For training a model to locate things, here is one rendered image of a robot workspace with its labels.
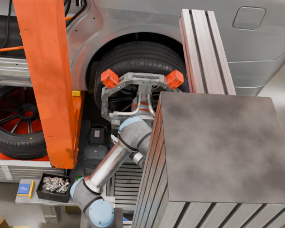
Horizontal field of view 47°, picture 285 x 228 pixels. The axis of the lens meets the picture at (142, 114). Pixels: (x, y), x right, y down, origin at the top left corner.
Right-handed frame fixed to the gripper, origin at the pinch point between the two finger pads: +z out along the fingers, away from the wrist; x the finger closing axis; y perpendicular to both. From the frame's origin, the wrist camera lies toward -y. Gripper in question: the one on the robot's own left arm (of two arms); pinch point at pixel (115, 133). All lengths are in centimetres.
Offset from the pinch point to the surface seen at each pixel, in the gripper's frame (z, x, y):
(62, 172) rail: 25, -27, 51
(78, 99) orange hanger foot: 48, 8, 15
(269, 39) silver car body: -35, 95, -51
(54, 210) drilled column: 8, -48, 58
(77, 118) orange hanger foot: 34.6, -3.4, 15.0
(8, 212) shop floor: 40, -71, 83
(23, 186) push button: 26, -57, 35
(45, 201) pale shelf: 8, -52, 38
